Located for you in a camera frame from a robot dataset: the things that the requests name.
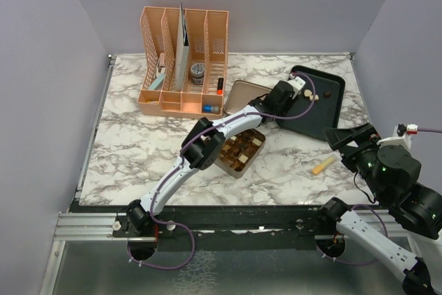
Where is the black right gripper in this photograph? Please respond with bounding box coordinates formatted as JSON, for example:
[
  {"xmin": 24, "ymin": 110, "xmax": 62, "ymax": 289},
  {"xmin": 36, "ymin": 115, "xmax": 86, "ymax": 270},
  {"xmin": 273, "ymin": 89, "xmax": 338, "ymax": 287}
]
[{"xmin": 323, "ymin": 120, "xmax": 388, "ymax": 200}]

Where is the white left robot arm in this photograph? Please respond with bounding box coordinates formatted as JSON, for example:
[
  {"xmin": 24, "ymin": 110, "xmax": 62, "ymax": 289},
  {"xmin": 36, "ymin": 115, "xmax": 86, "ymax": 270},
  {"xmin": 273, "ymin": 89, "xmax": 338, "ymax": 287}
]
[{"xmin": 126, "ymin": 77, "xmax": 305, "ymax": 236}]

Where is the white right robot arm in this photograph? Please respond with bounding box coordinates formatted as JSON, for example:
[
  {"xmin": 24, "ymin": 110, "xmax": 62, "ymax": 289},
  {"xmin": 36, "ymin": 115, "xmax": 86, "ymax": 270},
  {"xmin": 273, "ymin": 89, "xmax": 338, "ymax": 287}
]
[{"xmin": 317, "ymin": 124, "xmax": 441, "ymax": 294}]

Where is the gold chocolate tin box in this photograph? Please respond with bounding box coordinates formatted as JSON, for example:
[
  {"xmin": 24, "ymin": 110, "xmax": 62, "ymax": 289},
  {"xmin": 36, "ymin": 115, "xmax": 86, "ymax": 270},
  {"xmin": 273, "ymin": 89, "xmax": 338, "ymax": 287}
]
[{"xmin": 215, "ymin": 129, "xmax": 266, "ymax": 179}]

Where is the tan stick on table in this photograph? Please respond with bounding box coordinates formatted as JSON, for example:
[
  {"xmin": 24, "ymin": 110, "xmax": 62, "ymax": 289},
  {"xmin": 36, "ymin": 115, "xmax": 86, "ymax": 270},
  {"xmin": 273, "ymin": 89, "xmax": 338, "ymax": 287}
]
[{"xmin": 311, "ymin": 155, "xmax": 336, "ymax": 175}]

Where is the black plastic tray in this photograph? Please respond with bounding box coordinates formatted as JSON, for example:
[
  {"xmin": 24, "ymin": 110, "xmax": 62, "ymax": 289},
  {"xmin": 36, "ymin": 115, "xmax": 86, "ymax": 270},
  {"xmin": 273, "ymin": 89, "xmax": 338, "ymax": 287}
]
[{"xmin": 276, "ymin": 65, "xmax": 345, "ymax": 141}]

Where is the rose gold tin lid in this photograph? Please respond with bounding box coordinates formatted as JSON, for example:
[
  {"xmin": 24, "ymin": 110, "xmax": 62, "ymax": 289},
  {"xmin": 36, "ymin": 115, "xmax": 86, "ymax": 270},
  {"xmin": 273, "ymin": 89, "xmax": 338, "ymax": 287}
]
[{"xmin": 223, "ymin": 80, "xmax": 271, "ymax": 115}]

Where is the black orange marker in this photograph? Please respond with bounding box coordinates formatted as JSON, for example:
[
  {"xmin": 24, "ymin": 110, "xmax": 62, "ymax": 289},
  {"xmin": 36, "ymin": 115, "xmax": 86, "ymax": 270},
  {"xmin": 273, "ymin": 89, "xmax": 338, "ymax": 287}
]
[{"xmin": 216, "ymin": 77, "xmax": 224, "ymax": 95}]

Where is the blue grey small bottle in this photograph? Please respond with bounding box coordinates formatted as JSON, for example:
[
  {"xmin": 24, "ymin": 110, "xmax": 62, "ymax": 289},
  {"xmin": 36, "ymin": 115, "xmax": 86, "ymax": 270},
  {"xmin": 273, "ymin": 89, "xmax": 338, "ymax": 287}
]
[{"xmin": 202, "ymin": 105, "xmax": 220, "ymax": 114}]

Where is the peach plastic desk organizer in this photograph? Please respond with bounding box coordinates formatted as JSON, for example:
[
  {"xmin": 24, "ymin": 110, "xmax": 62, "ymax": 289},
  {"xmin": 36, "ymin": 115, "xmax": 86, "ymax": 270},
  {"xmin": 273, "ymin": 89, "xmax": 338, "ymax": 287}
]
[{"xmin": 138, "ymin": 6, "xmax": 229, "ymax": 119}]

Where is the small round patterned jar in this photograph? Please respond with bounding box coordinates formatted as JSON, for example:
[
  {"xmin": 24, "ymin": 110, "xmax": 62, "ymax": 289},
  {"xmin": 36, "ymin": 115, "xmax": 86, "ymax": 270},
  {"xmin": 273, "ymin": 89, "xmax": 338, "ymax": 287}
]
[{"xmin": 190, "ymin": 62, "xmax": 206, "ymax": 86}]

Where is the white upright booklet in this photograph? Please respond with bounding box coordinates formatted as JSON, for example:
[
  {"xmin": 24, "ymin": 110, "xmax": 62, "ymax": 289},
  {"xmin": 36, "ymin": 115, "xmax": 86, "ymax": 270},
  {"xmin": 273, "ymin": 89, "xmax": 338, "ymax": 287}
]
[{"xmin": 175, "ymin": 3, "xmax": 189, "ymax": 91}]

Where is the pink stapler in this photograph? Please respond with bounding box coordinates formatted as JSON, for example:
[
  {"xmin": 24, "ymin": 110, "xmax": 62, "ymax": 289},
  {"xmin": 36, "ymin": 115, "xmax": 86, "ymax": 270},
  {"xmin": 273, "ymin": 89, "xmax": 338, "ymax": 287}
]
[{"xmin": 157, "ymin": 53, "xmax": 166, "ymax": 76}]

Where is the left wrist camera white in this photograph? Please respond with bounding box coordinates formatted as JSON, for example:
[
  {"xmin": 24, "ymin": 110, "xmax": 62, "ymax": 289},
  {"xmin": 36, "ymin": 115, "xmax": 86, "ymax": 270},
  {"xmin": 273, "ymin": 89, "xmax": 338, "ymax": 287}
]
[{"xmin": 288, "ymin": 73, "xmax": 306, "ymax": 95}]

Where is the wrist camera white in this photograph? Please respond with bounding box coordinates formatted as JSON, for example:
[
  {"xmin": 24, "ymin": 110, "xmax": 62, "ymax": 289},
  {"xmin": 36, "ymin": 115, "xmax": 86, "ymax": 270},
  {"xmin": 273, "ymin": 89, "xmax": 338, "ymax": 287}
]
[
  {"xmin": 377, "ymin": 124, "xmax": 418, "ymax": 151},
  {"xmin": 288, "ymin": 73, "xmax": 306, "ymax": 95}
]

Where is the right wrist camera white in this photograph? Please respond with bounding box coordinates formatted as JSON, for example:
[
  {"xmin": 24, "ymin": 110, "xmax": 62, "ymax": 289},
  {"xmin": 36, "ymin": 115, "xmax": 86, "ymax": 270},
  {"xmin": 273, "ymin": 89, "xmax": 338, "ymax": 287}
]
[{"xmin": 377, "ymin": 124, "xmax": 418, "ymax": 151}]

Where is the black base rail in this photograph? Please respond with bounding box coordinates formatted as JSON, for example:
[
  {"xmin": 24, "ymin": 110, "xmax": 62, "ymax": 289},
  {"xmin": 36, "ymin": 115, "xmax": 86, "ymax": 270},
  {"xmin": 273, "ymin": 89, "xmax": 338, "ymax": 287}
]
[{"xmin": 57, "ymin": 205, "xmax": 336, "ymax": 253}]

